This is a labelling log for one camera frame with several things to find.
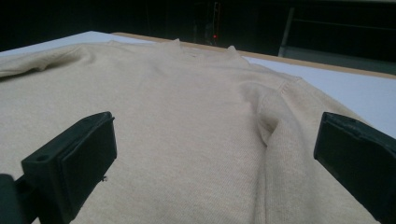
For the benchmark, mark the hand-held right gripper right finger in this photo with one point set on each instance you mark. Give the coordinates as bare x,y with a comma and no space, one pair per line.
361,161

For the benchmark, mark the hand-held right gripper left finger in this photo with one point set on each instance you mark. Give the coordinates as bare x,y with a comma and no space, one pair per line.
71,168

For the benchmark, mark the beige knit sweater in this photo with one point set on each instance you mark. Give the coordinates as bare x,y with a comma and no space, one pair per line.
186,124

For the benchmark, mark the dark device with red light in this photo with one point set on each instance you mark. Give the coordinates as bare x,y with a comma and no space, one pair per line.
214,36

